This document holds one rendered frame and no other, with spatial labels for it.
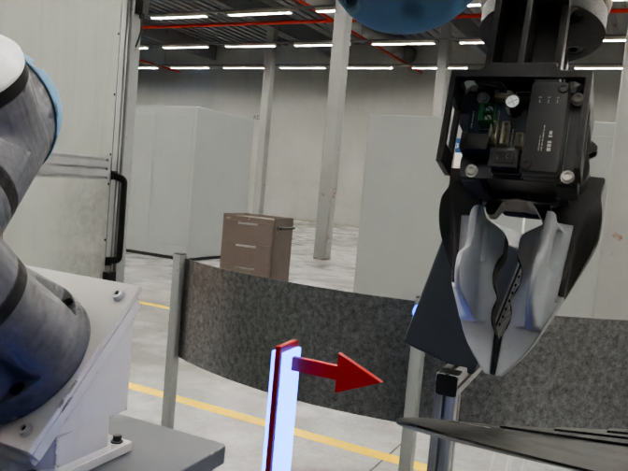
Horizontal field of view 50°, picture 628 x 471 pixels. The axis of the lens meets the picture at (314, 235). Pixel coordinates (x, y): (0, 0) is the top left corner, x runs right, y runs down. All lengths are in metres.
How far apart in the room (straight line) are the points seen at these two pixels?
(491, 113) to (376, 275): 6.59
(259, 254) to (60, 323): 6.50
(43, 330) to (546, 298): 0.43
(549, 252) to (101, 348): 0.44
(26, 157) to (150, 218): 9.80
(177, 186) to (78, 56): 7.88
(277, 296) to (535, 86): 2.04
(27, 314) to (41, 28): 1.66
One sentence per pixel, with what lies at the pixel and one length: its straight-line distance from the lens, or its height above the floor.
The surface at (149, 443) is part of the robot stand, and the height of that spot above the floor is 1.00.
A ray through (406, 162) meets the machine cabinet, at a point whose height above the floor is 1.59.
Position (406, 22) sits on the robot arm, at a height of 1.37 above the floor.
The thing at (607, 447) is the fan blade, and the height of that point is 1.18.
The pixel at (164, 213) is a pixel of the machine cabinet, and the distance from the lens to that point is 10.27.
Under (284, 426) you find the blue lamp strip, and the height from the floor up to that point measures 1.14.
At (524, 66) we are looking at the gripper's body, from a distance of 0.37.
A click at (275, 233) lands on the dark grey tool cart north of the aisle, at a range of 7.08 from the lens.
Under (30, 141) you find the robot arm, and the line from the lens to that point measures 0.67.
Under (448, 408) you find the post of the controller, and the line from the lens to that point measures 0.95.
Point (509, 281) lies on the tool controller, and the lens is 0.96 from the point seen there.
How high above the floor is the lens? 1.29
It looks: 4 degrees down
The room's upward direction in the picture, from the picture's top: 5 degrees clockwise
